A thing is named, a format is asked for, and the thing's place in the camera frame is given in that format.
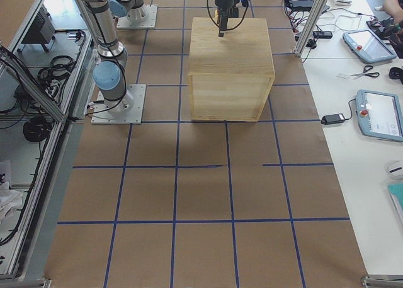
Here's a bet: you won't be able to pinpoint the person forearm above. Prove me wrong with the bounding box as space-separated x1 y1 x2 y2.
382 0 402 21

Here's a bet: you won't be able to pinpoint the wooden drawer cabinet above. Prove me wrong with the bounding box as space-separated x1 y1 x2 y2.
188 17 275 122

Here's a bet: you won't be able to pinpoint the far blue teach pendant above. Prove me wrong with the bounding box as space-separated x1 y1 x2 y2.
343 30 397 64

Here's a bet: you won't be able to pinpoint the blue teach pendant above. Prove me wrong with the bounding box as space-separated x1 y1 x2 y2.
356 89 402 142
343 30 397 64

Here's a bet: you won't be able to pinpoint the black power adapter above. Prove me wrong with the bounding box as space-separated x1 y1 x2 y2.
321 113 346 125

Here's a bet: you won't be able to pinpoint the near blue teach pendant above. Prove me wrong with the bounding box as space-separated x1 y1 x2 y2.
356 89 402 142

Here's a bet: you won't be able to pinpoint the white computer mouse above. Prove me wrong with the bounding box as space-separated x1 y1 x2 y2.
385 160 403 180

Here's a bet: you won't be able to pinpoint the teal notebook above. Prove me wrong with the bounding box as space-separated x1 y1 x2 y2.
387 183 403 221

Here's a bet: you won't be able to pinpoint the white crumpled cloth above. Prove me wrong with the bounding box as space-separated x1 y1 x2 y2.
0 160 23 224

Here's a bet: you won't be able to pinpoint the aluminium frame post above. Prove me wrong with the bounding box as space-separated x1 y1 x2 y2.
293 0 327 57

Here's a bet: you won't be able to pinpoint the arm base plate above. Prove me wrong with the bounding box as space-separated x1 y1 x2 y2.
117 4 158 30
91 84 146 125

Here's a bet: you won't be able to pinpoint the black handled scissors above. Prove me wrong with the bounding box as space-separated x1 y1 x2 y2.
350 65 380 79

